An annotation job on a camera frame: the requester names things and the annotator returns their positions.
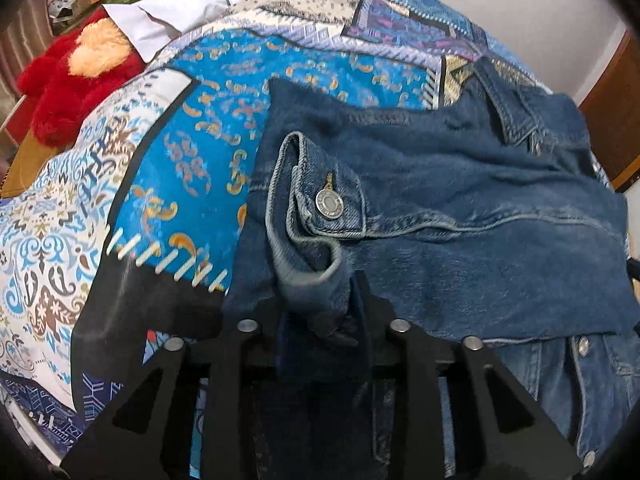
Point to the blue patterned bedspread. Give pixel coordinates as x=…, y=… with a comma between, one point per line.
x=200, y=125

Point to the red plush toy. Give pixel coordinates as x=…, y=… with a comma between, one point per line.
x=65, y=85

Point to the striped curtain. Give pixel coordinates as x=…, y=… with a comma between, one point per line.
x=22, y=40

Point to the brown wooden door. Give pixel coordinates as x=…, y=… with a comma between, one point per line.
x=612, y=115

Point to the white pillow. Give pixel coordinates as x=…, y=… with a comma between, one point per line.
x=170, y=10

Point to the blue denim jacket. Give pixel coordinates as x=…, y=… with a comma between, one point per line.
x=450, y=195

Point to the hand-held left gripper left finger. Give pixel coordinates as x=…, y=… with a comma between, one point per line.
x=235, y=355

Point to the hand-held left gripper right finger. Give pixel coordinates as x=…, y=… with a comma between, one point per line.
x=364, y=310

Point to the brown wooden bed frame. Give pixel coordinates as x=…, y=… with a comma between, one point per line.
x=30, y=165

